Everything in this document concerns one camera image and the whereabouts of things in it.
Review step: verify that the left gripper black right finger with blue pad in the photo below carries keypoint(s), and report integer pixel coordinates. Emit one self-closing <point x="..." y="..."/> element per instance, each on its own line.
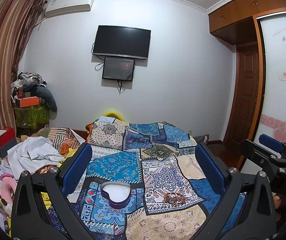
<point x="257" y="217"/>

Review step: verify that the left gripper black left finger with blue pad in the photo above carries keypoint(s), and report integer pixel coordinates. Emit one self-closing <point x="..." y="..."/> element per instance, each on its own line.
<point x="29" y="218"/>

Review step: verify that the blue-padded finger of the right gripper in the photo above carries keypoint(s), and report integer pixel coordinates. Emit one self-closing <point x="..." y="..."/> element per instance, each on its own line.
<point x="271" y="143"/>

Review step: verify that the purple heart-shaped tin box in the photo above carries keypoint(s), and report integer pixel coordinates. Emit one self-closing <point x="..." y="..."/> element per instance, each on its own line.
<point x="117" y="193"/>

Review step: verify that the hand in orange sleeve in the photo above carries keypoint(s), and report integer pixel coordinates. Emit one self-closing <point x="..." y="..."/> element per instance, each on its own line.
<point x="277" y="201"/>

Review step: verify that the yellow cloth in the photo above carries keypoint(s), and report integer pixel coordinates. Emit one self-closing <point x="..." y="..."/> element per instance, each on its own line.
<point x="46" y="168"/>

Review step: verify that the white wardrobe with hearts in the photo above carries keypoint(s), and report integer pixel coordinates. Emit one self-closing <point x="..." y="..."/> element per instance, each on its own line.
<point x="273" y="117"/>

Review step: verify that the brown wooden door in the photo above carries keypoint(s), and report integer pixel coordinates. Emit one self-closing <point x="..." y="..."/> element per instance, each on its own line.
<point x="245" y="95"/>

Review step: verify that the pink plush item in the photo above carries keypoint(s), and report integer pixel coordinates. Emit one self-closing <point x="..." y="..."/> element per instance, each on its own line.
<point x="8" y="189"/>

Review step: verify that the white crumpled cloth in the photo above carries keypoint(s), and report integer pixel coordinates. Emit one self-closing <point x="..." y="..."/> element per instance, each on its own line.
<point x="31" y="155"/>

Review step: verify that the red and white box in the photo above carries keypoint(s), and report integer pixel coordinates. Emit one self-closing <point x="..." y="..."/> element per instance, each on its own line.
<point x="7" y="140"/>

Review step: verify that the striped orange brown blanket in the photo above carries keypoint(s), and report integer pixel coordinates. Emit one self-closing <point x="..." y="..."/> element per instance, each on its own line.
<point x="63" y="139"/>

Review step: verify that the green patterned fabric bin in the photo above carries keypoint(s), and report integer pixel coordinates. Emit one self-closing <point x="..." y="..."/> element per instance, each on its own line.
<point x="30" y="117"/>

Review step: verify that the orange shoe box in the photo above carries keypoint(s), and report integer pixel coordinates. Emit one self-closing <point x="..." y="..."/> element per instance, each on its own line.
<point x="27" y="102"/>

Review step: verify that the blue patchwork patterned bedspread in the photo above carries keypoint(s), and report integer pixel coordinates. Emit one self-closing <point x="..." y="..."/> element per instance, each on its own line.
<point x="170" y="195"/>

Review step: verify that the brown wooden overhead cabinet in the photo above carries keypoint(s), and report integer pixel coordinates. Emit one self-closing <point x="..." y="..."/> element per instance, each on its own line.
<point x="234" y="23"/>

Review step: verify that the pile of clothes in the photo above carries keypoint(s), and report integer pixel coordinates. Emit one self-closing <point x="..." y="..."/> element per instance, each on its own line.
<point x="32" y="85"/>

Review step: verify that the white air conditioner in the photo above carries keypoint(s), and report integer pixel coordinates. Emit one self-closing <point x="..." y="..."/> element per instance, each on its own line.
<point x="62" y="7"/>

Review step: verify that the black wall television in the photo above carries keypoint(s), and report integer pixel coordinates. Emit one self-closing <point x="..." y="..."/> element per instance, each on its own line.
<point x="121" y="41"/>

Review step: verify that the small black wall monitor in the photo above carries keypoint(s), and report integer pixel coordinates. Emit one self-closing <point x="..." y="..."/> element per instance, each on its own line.
<point x="118" y="69"/>

